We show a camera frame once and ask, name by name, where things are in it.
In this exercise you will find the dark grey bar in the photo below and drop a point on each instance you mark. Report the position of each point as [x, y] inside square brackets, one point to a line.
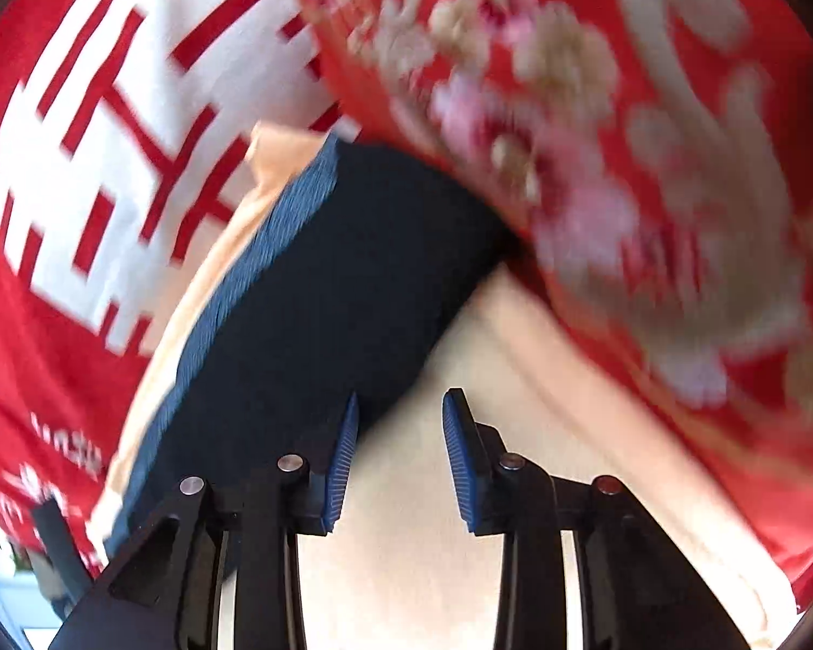
[59, 548]

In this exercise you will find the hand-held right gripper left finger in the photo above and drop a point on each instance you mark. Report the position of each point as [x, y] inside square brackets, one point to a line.
[339, 470]

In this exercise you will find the red floral printed blanket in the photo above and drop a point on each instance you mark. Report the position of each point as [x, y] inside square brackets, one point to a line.
[711, 101]

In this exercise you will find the red white patterned blanket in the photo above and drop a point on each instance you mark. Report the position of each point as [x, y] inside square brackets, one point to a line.
[20, 352]

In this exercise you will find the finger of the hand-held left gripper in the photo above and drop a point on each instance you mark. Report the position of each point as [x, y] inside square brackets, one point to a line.
[352, 284]

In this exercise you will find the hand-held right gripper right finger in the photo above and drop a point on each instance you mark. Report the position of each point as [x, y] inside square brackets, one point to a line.
[456, 460]

